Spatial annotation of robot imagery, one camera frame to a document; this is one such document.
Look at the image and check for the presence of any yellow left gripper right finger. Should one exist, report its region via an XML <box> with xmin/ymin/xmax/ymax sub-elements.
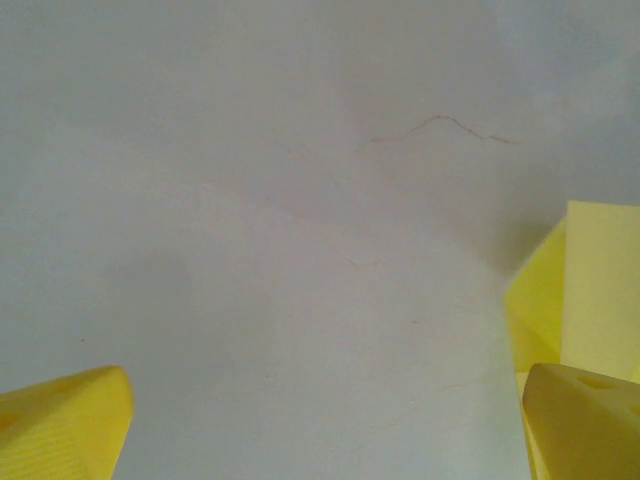
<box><xmin>522</xmin><ymin>363</ymin><xmax>640</xmax><ymax>480</ymax></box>

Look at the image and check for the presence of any yellow square paper sheet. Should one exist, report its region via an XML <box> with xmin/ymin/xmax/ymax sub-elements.
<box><xmin>503</xmin><ymin>200</ymin><xmax>640</xmax><ymax>480</ymax></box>

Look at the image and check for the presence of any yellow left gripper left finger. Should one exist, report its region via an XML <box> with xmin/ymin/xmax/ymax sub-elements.
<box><xmin>0</xmin><ymin>365</ymin><xmax>135</xmax><ymax>480</ymax></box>

